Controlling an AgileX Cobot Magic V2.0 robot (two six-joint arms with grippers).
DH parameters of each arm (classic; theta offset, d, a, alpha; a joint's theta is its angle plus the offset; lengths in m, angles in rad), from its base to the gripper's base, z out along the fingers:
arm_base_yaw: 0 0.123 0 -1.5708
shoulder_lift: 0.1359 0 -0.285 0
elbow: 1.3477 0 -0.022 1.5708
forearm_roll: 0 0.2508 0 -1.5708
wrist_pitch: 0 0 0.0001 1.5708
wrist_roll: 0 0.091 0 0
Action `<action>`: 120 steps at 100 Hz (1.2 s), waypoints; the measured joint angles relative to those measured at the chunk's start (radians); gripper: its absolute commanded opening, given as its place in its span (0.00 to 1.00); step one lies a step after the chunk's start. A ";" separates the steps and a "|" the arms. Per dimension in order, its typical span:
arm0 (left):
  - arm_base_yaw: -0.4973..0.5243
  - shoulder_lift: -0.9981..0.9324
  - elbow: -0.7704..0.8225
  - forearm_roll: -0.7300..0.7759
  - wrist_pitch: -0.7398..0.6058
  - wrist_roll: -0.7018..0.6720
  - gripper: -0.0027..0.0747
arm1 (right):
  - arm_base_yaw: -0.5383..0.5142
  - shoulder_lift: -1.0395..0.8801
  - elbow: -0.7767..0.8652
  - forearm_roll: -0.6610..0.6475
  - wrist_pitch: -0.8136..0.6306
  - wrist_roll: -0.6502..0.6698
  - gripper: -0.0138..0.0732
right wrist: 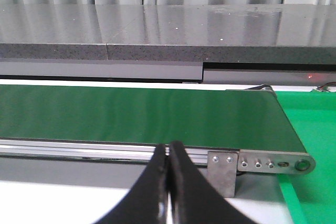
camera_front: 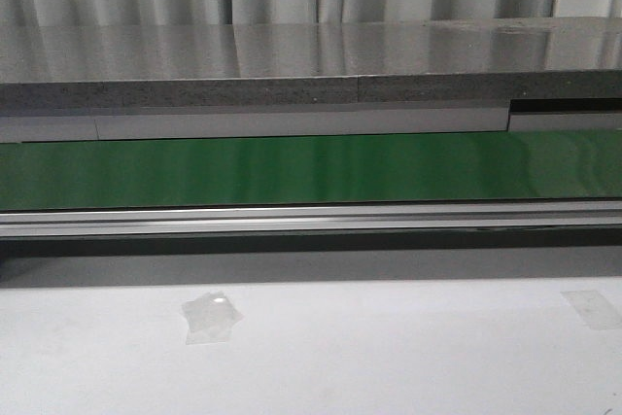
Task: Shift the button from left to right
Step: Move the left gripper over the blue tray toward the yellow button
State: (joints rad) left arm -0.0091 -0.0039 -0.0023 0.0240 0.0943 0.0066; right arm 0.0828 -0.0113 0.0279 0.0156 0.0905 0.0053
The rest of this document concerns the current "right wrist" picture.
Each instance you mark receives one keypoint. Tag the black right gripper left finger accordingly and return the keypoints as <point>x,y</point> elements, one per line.
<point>146,201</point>

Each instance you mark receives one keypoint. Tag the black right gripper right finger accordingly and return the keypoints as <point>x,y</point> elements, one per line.
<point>194,200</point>

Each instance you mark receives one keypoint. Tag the green conveyor belt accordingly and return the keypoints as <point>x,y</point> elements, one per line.
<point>250,119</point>

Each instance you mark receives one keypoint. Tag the green mat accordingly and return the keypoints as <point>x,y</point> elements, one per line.
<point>311,198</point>

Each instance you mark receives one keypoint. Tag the grey stone countertop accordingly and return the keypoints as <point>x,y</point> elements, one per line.
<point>229,44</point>

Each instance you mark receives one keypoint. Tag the steel mounting bracket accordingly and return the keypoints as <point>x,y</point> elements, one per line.
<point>221,171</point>

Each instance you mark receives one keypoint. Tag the aluminium conveyor frame rail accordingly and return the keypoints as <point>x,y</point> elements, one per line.
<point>254,161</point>

